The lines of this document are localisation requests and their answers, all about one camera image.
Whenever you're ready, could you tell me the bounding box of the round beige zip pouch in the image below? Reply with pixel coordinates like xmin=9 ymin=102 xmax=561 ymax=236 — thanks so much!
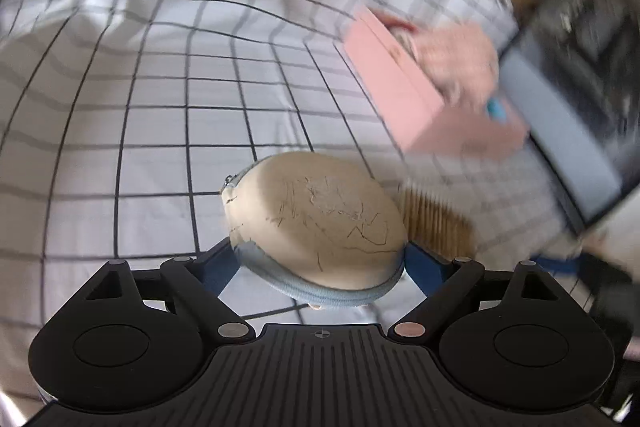
xmin=221 ymin=152 xmax=408 ymax=308

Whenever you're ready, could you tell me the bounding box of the pink striped knitted cloth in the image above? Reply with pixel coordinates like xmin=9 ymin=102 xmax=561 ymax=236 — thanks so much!
xmin=410 ymin=23 xmax=499 ymax=113

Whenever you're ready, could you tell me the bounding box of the blue face mask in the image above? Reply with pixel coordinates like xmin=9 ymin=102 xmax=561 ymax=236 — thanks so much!
xmin=485 ymin=98 xmax=509 ymax=124

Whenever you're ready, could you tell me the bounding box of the crochet doll green dress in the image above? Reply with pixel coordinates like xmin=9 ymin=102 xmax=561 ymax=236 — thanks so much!
xmin=382 ymin=18 xmax=418 ymax=60

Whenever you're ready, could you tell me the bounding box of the woven brown coaster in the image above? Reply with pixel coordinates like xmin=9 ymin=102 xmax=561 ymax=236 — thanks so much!
xmin=398 ymin=181 xmax=476 ymax=260

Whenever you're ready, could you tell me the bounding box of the pink cardboard box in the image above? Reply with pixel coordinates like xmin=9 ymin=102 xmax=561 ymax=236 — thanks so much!
xmin=344 ymin=8 xmax=528 ymax=160

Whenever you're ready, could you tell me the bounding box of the checkered white tablecloth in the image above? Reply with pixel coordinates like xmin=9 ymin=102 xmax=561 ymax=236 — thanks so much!
xmin=0 ymin=0 xmax=582 ymax=417

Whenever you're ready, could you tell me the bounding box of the glass tank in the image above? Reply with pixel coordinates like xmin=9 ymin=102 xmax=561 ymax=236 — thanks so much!
xmin=499 ymin=0 xmax=639 ymax=233

